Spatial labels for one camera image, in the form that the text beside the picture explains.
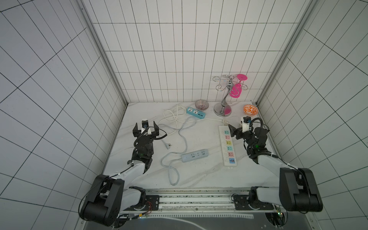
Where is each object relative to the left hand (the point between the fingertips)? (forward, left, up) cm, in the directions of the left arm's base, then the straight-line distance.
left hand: (145, 123), depth 84 cm
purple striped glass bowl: (+32, -38, -17) cm, 52 cm away
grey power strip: (-13, -30, -16) cm, 37 cm away
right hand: (+4, -57, -1) cm, 57 cm away
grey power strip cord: (-6, -13, -16) cm, 21 cm away
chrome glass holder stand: (+27, -54, -17) cm, 62 cm away
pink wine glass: (+34, -63, -2) cm, 72 cm away
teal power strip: (+22, -32, -15) cm, 42 cm away
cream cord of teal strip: (+20, -15, -14) cm, 28 cm away
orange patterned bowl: (+27, -77, -16) cm, 83 cm away
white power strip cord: (+14, -54, -17) cm, 58 cm away
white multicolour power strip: (-7, -52, -15) cm, 55 cm away
